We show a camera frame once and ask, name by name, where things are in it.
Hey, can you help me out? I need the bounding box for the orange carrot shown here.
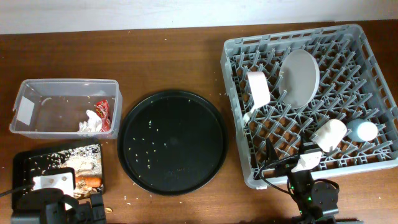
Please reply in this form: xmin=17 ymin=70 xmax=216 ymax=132
xmin=75 ymin=176 xmax=102 ymax=187

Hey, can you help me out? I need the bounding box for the white cup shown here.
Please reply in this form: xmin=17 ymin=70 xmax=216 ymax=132
xmin=313 ymin=119 xmax=347 ymax=153

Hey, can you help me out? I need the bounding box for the blue cup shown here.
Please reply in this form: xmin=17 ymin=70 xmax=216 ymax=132
xmin=346 ymin=119 xmax=378 ymax=142

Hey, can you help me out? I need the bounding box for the bowl with food scraps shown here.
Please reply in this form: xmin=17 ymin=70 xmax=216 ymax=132
xmin=247 ymin=72 xmax=271 ymax=109

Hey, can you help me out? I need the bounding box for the light grey plate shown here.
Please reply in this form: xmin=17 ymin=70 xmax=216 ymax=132
xmin=279 ymin=49 xmax=320 ymax=109

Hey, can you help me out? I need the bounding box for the white tissue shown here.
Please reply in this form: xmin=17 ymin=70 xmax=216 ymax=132
xmin=78 ymin=110 xmax=103 ymax=132

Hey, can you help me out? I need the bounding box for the red snack wrapper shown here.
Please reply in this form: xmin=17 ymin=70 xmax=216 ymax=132
xmin=95 ymin=100 xmax=111 ymax=132

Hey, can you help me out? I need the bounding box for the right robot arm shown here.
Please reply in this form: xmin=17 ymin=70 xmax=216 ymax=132
xmin=259 ymin=136 xmax=340 ymax=223

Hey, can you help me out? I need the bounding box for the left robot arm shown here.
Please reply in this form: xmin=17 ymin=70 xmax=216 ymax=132
xmin=11 ymin=188 xmax=106 ymax=224

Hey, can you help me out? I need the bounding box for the grey dishwasher rack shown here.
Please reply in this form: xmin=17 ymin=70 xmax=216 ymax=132
xmin=220 ymin=24 xmax=397 ymax=190

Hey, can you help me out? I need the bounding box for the peanut on table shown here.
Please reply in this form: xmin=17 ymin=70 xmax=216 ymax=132
xmin=104 ymin=207 xmax=113 ymax=213

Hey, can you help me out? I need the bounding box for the white plastic spoon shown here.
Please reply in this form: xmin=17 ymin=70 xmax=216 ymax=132
xmin=243 ymin=106 xmax=257 ymax=125

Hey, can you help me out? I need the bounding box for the spilled food scraps pile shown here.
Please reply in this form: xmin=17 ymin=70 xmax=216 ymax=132
xmin=27 ymin=144 xmax=104 ymax=200

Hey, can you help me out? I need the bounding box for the black rectangular tray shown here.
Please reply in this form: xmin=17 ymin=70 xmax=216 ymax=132
xmin=12 ymin=138 xmax=104 ymax=208

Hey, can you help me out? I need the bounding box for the round black tray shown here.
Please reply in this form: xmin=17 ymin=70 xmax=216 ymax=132
xmin=118 ymin=90 xmax=228 ymax=196

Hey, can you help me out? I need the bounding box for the clear plastic bin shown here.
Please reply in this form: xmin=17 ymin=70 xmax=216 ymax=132
xmin=9 ymin=78 xmax=123 ymax=139

